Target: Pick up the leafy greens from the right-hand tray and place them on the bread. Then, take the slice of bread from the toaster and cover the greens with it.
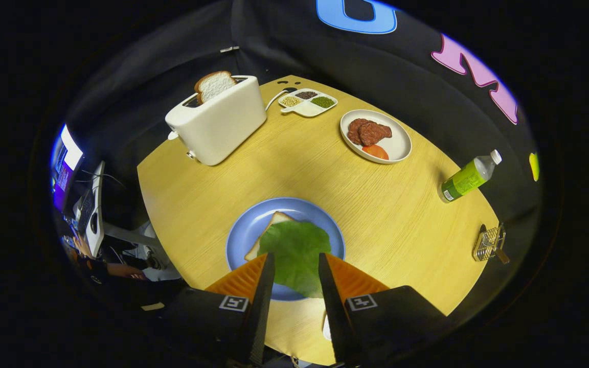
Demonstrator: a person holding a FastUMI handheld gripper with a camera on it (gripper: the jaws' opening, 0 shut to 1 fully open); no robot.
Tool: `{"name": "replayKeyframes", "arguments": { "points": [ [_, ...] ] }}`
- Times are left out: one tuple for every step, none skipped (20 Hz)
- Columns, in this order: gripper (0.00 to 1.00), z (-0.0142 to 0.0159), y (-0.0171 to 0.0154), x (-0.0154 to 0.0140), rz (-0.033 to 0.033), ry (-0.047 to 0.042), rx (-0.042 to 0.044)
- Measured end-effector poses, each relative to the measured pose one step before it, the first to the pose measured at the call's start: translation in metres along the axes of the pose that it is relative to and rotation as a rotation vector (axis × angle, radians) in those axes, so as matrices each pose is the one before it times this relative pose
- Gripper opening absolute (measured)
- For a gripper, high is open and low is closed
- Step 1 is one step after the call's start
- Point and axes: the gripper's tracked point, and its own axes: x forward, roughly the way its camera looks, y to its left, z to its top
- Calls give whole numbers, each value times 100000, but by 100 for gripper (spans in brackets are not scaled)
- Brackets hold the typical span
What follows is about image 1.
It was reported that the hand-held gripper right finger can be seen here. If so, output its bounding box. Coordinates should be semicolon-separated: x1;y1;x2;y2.
318;252;455;367

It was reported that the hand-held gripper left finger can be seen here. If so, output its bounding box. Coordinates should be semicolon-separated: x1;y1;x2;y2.
159;252;276;367

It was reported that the green lettuce leaf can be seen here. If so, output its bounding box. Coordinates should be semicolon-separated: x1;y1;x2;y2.
257;221;332;298

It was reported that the white bread slice brown crust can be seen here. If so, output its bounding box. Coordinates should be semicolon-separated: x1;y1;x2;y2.
194;71;237;105
244;211;295;261

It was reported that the blue round plate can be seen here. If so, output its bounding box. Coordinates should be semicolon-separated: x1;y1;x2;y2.
225;198;346;302

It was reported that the brown meat patty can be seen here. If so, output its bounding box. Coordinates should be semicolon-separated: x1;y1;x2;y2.
347;119;374;145
358;121;392;147

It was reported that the white round plate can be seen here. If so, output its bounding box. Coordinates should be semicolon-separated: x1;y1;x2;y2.
340;109;413;164

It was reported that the green label plastic bottle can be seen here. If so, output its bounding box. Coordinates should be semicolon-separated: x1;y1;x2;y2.
438;150;503;203

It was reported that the white toaster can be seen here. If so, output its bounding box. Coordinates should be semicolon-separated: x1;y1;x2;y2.
165;75;267;166

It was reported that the white monitor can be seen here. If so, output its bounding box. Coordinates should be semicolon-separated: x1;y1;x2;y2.
77;161;106;256

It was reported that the white divided condiment dish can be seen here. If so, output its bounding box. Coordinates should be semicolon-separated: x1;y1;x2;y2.
278;88;338;118

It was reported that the lit computer monitor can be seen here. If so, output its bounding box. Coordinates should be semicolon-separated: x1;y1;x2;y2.
51;124;84;213

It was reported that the black backdrop cloth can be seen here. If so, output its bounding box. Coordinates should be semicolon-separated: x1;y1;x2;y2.
64;0;541;246

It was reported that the wire basket with wooden handle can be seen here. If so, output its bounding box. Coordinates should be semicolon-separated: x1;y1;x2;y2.
472;223;510;264

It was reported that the white toaster cable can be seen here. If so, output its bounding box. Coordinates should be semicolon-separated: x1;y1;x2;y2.
265;89;290;111

